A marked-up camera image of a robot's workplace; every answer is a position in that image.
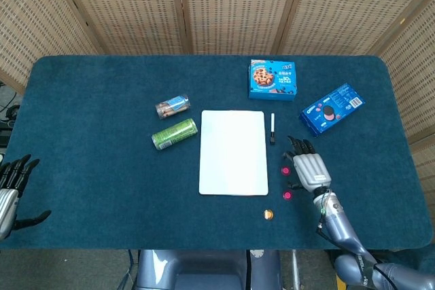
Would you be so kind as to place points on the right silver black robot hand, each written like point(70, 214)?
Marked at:
point(311, 167)

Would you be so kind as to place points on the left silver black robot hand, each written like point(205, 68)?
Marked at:
point(7, 201)

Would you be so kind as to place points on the pink round magnet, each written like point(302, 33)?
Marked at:
point(285, 170)
point(287, 196)

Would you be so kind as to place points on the orange round magnet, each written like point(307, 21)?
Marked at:
point(268, 214)

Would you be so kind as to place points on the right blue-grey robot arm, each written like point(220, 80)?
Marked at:
point(340, 229)

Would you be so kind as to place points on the white board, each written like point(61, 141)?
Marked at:
point(234, 154)

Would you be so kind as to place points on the white marker with black cap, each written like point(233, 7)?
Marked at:
point(273, 123)

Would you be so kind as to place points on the dark blue Oreo box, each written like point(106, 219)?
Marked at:
point(331, 110)

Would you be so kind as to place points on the black headset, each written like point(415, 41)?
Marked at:
point(13, 112)

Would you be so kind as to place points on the light blue cookie box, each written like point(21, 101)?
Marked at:
point(272, 79)

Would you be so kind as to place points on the teal carpet table cover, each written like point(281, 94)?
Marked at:
point(102, 167)

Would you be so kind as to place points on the white metal table leg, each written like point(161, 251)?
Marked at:
point(296, 269)

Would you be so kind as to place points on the green drink can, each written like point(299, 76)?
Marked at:
point(175, 133)

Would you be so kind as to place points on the clear plastic jar with sticks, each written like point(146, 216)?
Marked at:
point(171, 106)

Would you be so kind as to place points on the blue-grey robot torso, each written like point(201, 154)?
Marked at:
point(190, 269)

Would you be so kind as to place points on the woven bamboo folding screen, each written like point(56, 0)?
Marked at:
point(234, 8)

